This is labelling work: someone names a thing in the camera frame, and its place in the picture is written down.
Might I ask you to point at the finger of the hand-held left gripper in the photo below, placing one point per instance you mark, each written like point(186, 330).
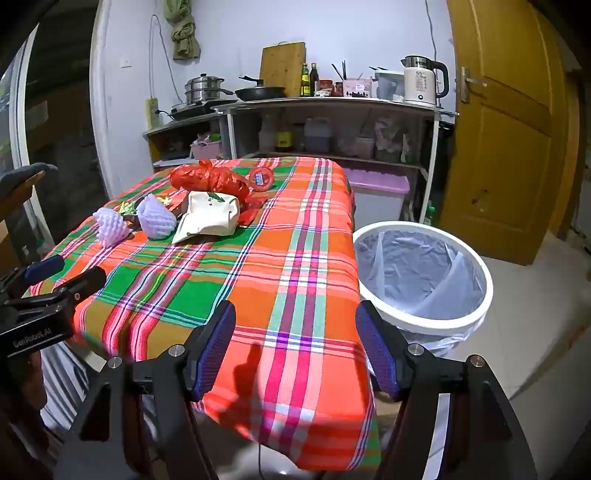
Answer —
point(83, 281)
point(44, 270)

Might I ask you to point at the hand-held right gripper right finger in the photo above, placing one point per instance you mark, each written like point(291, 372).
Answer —
point(376, 350)

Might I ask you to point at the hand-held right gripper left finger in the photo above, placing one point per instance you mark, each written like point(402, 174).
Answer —
point(214, 350)

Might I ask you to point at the purple foam fruit net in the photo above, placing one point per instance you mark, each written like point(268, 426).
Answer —
point(111, 227)
point(157, 217)

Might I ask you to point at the white trash bin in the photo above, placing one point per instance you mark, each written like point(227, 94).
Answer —
point(480, 295)

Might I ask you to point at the white paper bag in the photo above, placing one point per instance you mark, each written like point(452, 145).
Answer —
point(207, 214)

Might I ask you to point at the red snack packet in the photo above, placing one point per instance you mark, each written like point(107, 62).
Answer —
point(251, 216)

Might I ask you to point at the red plastic bag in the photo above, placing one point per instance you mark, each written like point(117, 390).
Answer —
point(217, 177)

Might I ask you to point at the red round tin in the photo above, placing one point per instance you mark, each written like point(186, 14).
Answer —
point(261, 178)

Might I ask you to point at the clear bin liner bag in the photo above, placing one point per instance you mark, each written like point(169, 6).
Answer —
point(415, 272)

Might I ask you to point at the dark grey padded seat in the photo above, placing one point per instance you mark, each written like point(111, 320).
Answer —
point(27, 174)

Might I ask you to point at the plaid tablecloth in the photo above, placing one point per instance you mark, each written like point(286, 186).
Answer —
point(300, 277)

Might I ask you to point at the green drink bottle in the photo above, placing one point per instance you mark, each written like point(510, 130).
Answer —
point(430, 216)

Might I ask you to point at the white framed glass door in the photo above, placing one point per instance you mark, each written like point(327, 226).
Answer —
point(60, 115)

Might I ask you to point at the purple lid storage box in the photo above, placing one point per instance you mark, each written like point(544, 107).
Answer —
point(376, 184)

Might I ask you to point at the pink plastic basket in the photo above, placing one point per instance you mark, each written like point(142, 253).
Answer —
point(205, 150)

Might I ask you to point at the yellow power strip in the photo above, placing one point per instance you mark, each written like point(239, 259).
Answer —
point(150, 113)

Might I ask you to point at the small wooden shelf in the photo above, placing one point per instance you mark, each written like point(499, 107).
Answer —
point(184, 123)

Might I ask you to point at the pink lidded tub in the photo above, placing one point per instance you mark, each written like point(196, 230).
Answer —
point(364, 146)

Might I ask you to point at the black induction cooker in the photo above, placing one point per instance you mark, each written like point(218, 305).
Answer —
point(198, 110)

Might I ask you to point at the crumpled plastic bags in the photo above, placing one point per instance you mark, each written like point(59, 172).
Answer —
point(390, 138)

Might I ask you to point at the clear plastic bottle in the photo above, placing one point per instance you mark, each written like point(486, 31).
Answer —
point(267, 136)

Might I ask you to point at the dark liquid jug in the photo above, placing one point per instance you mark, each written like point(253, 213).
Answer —
point(317, 136)

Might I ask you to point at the yellow label bottle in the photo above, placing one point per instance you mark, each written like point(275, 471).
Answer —
point(284, 137)

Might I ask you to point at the steel steamer pot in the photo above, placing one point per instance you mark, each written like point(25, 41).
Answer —
point(203, 90)

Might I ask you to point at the yellow wooden door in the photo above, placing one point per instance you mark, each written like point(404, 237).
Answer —
point(508, 138)

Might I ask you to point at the black frying pan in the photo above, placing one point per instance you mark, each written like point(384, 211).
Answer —
point(261, 93)

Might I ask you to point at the pink utensil box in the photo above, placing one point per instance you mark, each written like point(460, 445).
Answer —
point(358, 87)

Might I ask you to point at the red sauce jar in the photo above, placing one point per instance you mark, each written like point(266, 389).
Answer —
point(326, 87)
point(339, 88)

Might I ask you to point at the clear plastic container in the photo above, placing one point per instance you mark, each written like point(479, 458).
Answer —
point(388, 85)

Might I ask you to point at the hanging green cloth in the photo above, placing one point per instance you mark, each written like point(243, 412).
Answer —
point(184, 32)

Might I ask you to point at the white electric kettle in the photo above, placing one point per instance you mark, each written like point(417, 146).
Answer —
point(420, 83)

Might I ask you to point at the green oil bottle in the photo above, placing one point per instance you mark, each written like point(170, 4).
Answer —
point(305, 83)

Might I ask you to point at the wooden cutting board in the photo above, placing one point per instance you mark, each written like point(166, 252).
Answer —
point(281, 69)

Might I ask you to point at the white wall switch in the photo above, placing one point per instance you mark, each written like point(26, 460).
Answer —
point(124, 61)

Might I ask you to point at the large metal frame shelf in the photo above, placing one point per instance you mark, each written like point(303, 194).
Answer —
point(323, 102)

